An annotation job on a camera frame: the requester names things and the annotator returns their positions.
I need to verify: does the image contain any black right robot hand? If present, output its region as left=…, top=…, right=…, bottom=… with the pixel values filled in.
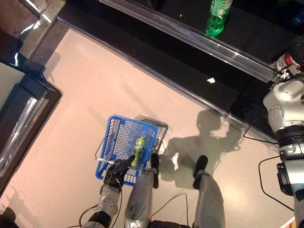
left=276, top=35, right=304, bottom=80

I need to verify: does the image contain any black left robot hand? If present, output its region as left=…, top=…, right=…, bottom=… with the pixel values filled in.
left=103, top=155, right=135, bottom=190

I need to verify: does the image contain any blue plastic shopping basket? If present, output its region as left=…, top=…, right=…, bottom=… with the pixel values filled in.
left=94, top=114, right=159, bottom=186

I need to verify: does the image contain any green soda bottle in basket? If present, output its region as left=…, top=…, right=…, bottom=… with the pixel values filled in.
left=130, top=136, right=146, bottom=167

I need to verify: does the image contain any blue Oreo cookie box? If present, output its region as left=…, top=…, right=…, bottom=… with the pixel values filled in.
left=291, top=9, right=304, bottom=26

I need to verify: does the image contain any silver left robot leg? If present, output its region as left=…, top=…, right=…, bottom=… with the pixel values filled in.
left=123, top=153, right=160, bottom=228

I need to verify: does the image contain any dark robot torso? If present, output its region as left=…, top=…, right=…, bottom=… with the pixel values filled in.
left=148, top=219, right=194, bottom=228

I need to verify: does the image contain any green Sprite bottle yellow cap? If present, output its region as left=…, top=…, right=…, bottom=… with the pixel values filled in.
left=205, top=0, right=234, bottom=38

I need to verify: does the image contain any dark side shelf unit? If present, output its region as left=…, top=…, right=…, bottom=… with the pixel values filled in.
left=0, top=59, right=63, bottom=193

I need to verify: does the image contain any black shelf base plinth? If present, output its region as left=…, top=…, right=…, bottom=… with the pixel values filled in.
left=57, top=0, right=281, bottom=152

